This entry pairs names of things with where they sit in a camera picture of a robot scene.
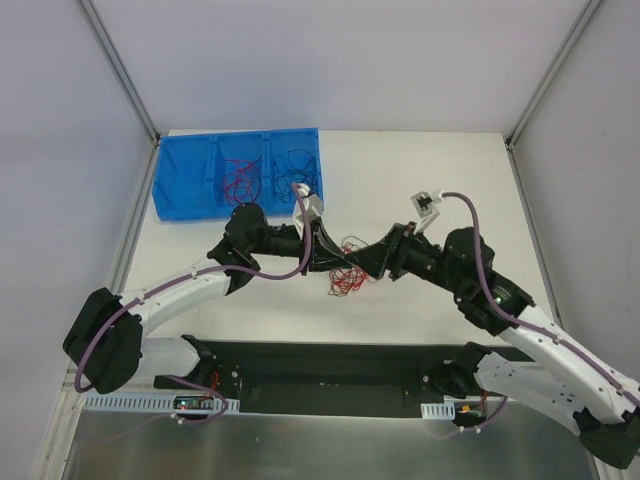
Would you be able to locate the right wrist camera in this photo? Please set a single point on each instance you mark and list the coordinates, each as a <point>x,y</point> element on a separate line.
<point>426,205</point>

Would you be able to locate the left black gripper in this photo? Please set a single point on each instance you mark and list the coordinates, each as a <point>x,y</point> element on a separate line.
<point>310,248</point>

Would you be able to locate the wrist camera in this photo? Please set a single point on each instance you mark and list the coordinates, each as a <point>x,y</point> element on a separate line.
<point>308,207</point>
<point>426,205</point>

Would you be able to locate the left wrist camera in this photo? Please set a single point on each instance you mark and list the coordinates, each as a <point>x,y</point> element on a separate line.
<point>308,207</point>

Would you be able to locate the left aluminium frame post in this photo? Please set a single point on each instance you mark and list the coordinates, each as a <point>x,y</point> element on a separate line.
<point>118,68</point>

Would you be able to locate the right aluminium frame post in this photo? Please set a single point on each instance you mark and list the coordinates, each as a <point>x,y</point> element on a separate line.
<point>579,27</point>

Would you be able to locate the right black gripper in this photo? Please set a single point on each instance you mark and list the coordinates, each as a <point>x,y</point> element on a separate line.
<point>398,252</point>

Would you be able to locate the aluminium frame post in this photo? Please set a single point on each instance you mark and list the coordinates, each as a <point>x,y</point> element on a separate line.
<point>579,27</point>
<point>118,68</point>

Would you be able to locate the blue plastic divided bin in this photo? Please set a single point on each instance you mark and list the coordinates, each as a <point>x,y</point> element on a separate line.
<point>201,177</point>

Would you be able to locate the white cable duct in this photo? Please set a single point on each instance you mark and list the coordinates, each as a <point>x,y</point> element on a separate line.
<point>438,411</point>
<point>159,403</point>

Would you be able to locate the right white cable duct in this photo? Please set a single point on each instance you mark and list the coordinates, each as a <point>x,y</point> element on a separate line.
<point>438,411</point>

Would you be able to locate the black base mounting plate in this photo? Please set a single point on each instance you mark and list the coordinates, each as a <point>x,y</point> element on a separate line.
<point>375,381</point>

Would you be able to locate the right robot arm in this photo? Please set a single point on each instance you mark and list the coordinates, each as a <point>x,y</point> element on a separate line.
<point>597,402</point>

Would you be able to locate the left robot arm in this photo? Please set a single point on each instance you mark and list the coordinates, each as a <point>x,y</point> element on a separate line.
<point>110,341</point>

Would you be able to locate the left white cable duct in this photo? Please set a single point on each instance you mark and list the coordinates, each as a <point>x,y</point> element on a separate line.
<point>159,403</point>

